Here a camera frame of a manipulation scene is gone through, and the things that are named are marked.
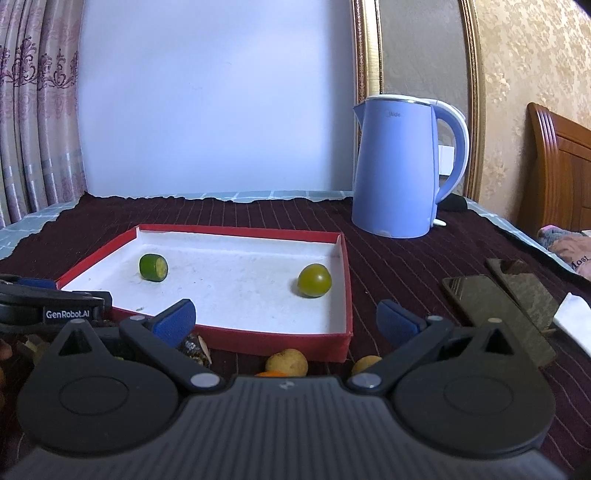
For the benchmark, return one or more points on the large orange tangerine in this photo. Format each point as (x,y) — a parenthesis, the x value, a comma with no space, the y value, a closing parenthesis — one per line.
(270,374)

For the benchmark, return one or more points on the dark maroon striped cloth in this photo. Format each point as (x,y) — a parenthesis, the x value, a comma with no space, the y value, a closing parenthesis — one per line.
(415,258)

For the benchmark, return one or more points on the green round citrus fruit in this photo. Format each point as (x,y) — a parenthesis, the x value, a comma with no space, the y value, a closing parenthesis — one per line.
(314,280)

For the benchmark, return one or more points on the wooden headboard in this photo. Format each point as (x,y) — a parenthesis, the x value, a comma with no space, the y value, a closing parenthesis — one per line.
(563,175)

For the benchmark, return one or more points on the dark sugarcane piece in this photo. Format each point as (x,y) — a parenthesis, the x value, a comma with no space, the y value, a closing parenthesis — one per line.
(194,349)

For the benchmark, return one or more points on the small yellow fruit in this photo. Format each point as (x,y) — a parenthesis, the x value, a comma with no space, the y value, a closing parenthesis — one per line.
(288,362)
(364,364)

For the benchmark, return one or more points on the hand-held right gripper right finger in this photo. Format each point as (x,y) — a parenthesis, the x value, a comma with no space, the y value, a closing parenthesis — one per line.
(395,318)

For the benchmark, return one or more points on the gold ornate frame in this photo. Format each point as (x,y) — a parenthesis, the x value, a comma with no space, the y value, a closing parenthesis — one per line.
(369,46)

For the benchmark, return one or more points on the green cut fruit piece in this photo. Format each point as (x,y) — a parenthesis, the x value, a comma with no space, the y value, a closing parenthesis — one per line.
(150,267)

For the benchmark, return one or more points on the white kettle base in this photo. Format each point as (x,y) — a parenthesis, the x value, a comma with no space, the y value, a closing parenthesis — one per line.
(439,223)

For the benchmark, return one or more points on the dark smartphone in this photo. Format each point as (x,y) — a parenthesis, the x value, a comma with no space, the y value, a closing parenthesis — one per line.
(526,286)
(489,314)

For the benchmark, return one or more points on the pink cloth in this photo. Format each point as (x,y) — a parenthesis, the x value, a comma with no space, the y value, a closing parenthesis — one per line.
(572,251)

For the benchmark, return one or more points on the pink patterned curtain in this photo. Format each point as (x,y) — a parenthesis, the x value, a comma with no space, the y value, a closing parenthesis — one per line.
(37,115)

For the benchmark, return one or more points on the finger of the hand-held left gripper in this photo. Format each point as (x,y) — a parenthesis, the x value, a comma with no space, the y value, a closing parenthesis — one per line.
(39,282)

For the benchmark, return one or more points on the white wall socket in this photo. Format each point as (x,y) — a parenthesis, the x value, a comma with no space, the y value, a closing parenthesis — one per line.
(446,159)

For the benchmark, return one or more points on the red cardboard tray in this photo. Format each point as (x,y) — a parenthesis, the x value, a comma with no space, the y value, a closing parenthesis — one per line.
(240,286)

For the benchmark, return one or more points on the brown round fruit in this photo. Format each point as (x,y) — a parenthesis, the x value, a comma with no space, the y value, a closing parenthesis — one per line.
(4,350)

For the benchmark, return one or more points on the blue electric kettle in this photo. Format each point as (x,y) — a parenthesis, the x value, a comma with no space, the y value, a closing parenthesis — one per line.
(392,175)

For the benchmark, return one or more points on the white tissue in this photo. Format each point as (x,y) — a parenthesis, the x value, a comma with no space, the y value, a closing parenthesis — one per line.
(575,318)

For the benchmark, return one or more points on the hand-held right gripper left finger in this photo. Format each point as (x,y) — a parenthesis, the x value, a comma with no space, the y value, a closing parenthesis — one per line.
(175,321)

